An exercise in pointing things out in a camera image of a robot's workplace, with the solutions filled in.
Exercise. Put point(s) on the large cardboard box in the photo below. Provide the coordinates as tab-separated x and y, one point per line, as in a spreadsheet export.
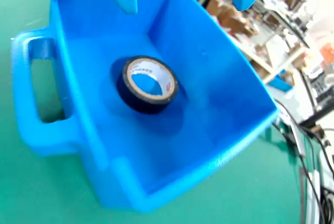
235	20

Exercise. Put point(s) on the blue storage bin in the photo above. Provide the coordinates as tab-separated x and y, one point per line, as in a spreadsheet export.
280	84

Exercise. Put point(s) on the black electrical tape roll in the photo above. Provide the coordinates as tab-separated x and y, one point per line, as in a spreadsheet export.
125	91

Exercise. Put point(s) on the small cardboard box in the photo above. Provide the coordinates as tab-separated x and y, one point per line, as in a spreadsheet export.
216	4

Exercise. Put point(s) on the white shelf frame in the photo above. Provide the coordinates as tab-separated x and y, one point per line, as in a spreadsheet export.
261	64

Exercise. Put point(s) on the orange object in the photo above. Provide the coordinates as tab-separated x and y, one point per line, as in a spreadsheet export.
327	51

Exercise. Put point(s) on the green cutting mat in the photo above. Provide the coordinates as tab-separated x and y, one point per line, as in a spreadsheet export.
235	195

